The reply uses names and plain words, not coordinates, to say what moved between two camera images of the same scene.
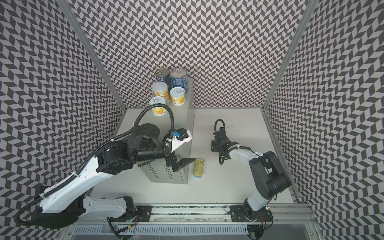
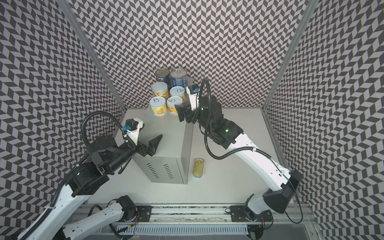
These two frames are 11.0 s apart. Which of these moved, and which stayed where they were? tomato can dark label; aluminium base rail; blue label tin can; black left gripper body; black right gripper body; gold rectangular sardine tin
Moved: black right gripper body; black left gripper body
Stayed: aluminium base rail; gold rectangular sardine tin; tomato can dark label; blue label tin can
